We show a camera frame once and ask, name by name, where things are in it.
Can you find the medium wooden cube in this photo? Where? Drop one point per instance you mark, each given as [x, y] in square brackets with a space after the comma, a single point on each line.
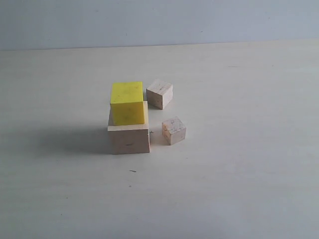
[159, 94]

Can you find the large wooden cube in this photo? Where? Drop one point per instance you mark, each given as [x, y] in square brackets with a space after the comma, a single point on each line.
[130, 139]

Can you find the yellow cube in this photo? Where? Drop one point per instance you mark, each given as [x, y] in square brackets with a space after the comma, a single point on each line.
[127, 103]

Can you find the small wooden cube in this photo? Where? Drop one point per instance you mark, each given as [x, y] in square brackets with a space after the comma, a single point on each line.
[173, 130]

